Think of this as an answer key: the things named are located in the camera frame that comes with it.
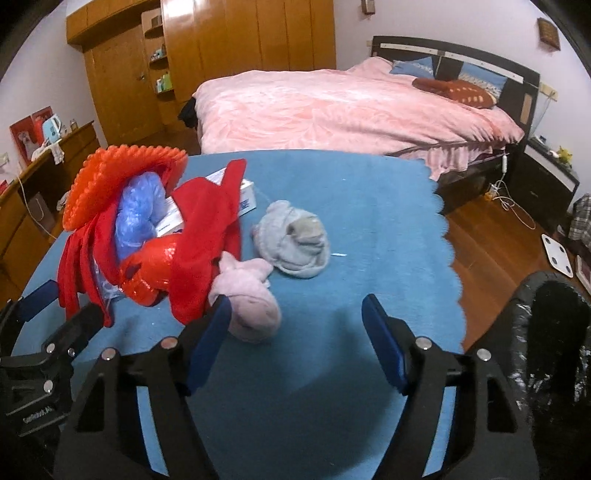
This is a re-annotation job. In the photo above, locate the black bed frame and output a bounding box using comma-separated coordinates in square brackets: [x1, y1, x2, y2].
[372, 36, 541, 215]

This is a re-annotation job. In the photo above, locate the black trash bin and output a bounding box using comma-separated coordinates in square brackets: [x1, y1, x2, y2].
[464, 271, 591, 480]

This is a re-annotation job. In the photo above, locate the large brown wall ornament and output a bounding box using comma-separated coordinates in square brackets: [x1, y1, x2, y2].
[538, 17, 561, 51]

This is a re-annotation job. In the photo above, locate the black nightstand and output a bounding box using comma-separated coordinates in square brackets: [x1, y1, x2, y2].
[505, 136, 580, 232]

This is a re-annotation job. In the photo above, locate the white dresser cable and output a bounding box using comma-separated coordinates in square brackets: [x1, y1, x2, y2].
[18, 175, 51, 232]

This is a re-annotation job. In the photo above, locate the white cardboard box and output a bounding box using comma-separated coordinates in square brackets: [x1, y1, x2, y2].
[154, 167, 257, 238]

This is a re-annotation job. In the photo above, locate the red cloth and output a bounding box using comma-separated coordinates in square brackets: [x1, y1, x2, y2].
[58, 159, 247, 328]

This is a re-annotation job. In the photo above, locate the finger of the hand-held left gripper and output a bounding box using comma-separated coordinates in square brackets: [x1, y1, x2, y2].
[43, 302, 105, 366]
[0, 279, 61, 324]

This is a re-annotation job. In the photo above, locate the grey cloth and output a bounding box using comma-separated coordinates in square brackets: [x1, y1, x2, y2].
[252, 200, 331, 279]

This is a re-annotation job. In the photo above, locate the red gift box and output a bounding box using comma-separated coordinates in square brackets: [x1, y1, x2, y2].
[9, 106, 54, 164]

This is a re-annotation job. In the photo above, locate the blue table cloth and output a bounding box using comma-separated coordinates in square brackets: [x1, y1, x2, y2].
[9, 148, 465, 480]

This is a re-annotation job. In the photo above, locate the pink and white box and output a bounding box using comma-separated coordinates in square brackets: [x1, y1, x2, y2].
[575, 256, 591, 294]

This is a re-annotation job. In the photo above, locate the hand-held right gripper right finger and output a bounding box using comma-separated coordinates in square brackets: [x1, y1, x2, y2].
[361, 294, 540, 480]

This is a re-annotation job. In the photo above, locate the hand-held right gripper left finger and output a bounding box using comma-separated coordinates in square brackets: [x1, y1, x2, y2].
[54, 294, 232, 480]

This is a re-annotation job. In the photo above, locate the light blue appliance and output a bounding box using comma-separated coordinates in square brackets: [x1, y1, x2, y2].
[41, 114, 63, 141]

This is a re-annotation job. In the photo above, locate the red shiny plastic bag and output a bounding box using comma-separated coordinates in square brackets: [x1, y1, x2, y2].
[121, 235, 185, 308]

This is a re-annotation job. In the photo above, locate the white floor cable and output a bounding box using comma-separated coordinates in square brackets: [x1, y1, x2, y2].
[496, 185, 536, 230]

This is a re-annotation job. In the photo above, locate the wooden dresser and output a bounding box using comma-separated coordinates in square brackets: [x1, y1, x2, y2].
[0, 121, 100, 296]

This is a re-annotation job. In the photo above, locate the plain blue pillow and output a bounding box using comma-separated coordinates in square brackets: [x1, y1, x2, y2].
[390, 56, 435, 77]

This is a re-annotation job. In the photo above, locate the white bathroom scale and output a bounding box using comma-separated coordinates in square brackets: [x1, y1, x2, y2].
[541, 233, 575, 278]

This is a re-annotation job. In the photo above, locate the red patterned pillow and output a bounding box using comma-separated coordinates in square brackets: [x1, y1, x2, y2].
[412, 78, 497, 109]

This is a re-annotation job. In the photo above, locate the dark clothing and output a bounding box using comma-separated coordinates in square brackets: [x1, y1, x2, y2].
[179, 99, 199, 130]

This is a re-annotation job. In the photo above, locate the wooden wardrobe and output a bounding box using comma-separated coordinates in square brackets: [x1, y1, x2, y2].
[66, 0, 337, 144]

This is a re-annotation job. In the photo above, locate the orange foam net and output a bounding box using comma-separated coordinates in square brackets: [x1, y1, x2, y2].
[62, 144, 188, 232]

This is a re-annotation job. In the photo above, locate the bed with pink cover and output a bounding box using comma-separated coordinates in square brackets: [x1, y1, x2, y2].
[191, 56, 527, 181]

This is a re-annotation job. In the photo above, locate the plaid bag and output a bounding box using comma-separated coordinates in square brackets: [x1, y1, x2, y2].
[568, 194, 591, 243]

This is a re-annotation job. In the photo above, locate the pale pink cloth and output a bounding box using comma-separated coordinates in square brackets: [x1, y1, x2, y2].
[209, 251, 282, 343]

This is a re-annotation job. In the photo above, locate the patterned blue pillow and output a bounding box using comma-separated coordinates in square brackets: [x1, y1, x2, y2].
[459, 62, 509, 100]

